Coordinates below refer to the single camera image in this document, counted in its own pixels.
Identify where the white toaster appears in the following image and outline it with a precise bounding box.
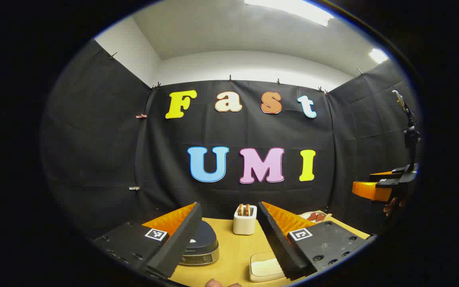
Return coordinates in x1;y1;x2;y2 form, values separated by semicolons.
233;204;257;236

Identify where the small ceiling light panel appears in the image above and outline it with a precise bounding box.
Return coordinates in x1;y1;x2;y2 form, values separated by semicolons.
369;48;389;64

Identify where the clear container of white rice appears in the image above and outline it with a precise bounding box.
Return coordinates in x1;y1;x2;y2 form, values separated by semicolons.
249;251;286;283

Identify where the dark blue rice cooker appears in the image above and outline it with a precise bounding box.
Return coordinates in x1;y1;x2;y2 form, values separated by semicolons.
179;220;220;266

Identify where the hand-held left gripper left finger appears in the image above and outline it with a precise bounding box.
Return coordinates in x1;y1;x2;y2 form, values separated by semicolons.
92;202;203;279

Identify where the white round plate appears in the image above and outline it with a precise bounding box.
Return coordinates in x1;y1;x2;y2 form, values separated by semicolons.
298;210;328;223

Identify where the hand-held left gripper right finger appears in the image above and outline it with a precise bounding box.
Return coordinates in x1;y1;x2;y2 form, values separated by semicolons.
257;201;377;281

